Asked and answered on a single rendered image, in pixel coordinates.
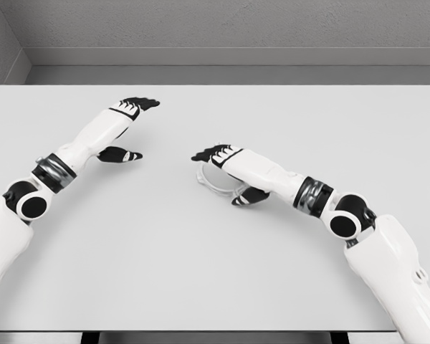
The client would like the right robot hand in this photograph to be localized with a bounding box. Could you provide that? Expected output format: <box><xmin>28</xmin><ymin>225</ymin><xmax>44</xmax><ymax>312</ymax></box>
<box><xmin>191</xmin><ymin>143</ymin><xmax>292</xmax><ymax>207</ymax></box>

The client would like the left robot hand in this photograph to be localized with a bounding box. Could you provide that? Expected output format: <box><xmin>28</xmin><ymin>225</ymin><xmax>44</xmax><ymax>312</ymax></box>
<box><xmin>71</xmin><ymin>96</ymin><xmax>161</xmax><ymax>164</ymax></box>

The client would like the white PVC pipe clamp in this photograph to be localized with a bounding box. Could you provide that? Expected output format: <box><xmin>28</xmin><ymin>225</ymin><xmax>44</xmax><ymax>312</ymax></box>
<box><xmin>196</xmin><ymin>162</ymin><xmax>245</xmax><ymax>197</ymax></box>

